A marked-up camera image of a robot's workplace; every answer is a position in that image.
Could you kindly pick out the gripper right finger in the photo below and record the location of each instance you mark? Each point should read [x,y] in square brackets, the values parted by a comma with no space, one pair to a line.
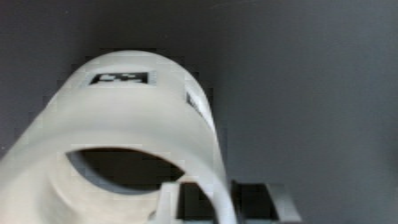
[264,204]

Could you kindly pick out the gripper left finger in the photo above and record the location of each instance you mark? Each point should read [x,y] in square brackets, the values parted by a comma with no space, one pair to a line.
[166,212]

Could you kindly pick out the white lamp shade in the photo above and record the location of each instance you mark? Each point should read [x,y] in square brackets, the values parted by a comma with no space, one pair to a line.
[122,137]

